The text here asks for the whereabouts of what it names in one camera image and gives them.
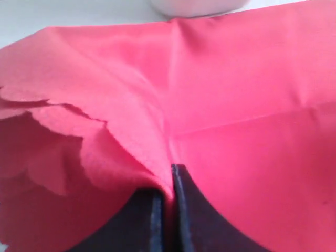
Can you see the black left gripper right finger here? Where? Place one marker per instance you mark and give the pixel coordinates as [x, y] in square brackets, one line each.
[200, 226]

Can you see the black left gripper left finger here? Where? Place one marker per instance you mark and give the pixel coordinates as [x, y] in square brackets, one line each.
[137, 227]

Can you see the red scalloped table cloth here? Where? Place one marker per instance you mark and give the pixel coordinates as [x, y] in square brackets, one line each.
[246, 101]

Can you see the cream plastic storage bin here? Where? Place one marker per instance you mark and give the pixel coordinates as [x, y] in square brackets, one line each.
[196, 8]

